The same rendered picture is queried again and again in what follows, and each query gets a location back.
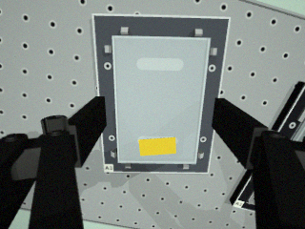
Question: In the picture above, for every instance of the dark grey rectangular frame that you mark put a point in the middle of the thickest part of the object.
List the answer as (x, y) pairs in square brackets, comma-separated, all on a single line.
[(105, 25)]

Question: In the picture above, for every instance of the clear plastic plate lid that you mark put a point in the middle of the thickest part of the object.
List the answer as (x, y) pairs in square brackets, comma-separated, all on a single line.
[(159, 87)]

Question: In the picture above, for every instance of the white multi-well plate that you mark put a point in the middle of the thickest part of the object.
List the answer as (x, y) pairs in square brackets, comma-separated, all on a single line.
[(299, 132)]

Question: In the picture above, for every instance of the black rectangular frame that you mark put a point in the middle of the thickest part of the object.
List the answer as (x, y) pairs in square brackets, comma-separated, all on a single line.
[(291, 115)]

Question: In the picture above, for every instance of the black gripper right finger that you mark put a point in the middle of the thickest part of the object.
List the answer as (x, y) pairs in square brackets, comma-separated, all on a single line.
[(278, 165)]

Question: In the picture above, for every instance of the grey perforated base plate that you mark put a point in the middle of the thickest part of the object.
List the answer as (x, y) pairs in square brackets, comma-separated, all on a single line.
[(47, 67)]

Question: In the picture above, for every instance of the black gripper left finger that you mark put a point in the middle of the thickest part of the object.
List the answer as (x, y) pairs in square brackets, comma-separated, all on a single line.
[(65, 143)]

